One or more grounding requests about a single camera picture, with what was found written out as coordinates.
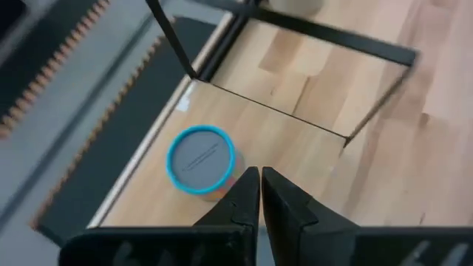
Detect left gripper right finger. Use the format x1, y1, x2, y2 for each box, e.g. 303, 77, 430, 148
262, 166, 361, 266

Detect teal rimmed cardboard can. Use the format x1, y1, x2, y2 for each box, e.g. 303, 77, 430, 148
165, 124, 245, 202

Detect black mat orange stripes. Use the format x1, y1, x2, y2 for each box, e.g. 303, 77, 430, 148
0, 0, 112, 140
31, 16, 219, 247

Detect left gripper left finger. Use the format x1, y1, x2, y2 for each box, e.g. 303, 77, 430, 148
194, 166, 262, 228

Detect black aluminium table frame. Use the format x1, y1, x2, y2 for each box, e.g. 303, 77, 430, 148
198, 14, 253, 81

